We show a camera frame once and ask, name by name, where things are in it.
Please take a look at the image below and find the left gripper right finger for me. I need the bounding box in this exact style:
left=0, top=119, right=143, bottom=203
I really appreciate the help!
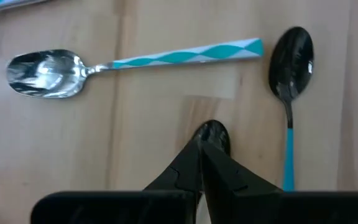
left=201, top=141, right=285, bottom=224

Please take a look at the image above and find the black spoon with teal handle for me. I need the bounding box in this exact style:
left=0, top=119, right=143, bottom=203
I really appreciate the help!
left=194, top=119, right=231, bottom=156
left=268, top=26, right=315, bottom=191

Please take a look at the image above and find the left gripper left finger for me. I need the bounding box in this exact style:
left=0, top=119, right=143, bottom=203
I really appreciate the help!
left=143, top=138, right=204, bottom=192

